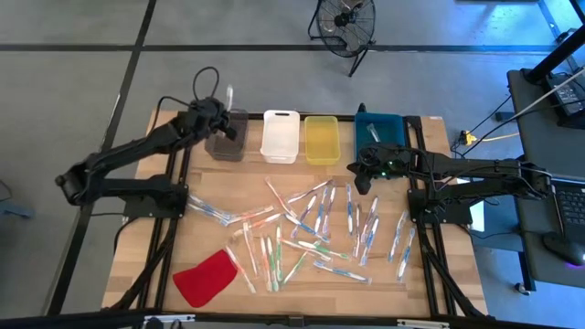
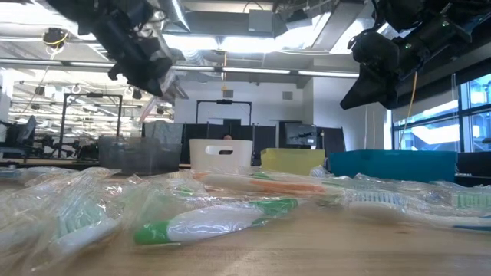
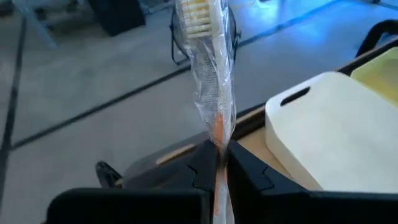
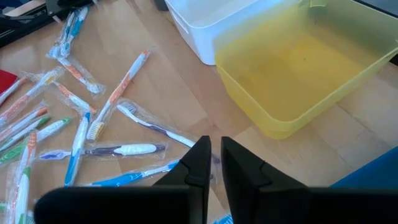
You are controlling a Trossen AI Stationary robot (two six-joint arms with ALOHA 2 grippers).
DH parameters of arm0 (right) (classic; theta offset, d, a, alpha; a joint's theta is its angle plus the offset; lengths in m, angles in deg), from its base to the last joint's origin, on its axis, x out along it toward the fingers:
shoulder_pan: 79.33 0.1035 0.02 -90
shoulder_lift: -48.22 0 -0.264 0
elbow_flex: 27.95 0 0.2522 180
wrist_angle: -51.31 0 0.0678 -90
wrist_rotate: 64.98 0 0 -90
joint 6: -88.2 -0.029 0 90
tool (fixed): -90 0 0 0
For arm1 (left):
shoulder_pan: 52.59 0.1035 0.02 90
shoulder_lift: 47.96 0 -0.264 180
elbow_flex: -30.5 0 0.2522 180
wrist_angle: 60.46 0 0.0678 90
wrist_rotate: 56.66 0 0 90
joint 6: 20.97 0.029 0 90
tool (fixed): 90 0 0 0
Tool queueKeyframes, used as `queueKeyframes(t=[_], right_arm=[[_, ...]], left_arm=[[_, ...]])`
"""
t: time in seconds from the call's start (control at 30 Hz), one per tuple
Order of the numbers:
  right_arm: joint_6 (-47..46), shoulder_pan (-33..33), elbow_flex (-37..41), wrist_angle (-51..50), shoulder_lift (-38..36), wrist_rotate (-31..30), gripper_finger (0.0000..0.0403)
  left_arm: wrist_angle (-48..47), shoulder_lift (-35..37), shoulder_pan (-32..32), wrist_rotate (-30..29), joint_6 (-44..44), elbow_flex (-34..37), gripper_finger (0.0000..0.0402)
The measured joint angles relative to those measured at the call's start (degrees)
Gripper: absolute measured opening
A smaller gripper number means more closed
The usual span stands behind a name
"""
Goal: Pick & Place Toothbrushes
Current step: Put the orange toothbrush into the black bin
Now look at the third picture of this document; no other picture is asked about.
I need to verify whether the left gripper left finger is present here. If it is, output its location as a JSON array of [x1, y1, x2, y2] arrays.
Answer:
[[123, 139, 220, 224]]

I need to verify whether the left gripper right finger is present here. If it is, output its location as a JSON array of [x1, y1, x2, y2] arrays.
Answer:
[[226, 139, 307, 224]]

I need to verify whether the orange toothbrush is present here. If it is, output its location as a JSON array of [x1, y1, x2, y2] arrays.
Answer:
[[174, 0, 237, 224]]

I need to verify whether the white plastic bin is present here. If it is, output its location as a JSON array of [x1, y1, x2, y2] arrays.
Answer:
[[264, 71, 398, 194]]

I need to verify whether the yellow plastic bin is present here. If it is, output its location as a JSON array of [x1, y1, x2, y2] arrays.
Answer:
[[350, 46, 398, 108]]

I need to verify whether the black floor box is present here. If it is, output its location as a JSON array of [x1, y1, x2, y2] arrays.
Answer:
[[86, 0, 147, 37]]

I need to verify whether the black frame clamp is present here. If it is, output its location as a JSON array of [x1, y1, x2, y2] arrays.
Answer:
[[356, 19, 398, 58], [95, 160, 124, 189]]

